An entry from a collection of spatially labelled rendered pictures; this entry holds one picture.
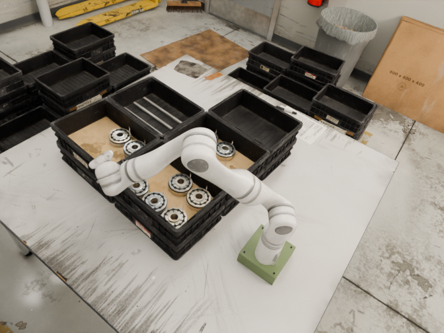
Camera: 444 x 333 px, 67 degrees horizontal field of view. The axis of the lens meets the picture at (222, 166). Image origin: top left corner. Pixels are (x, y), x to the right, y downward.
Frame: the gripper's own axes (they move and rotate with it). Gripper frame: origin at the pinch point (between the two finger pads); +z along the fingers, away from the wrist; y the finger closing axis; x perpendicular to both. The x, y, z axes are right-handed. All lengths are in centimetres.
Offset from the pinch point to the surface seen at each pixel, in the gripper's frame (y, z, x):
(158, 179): 12.2, 10.0, -15.2
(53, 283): -70, 68, -38
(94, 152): -3.8, 25.5, 9.8
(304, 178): 74, 18, -61
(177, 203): 12.4, -0.3, -26.2
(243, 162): 49, 13, -33
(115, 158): 2.5, 21.6, 2.2
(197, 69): 79, 95, 18
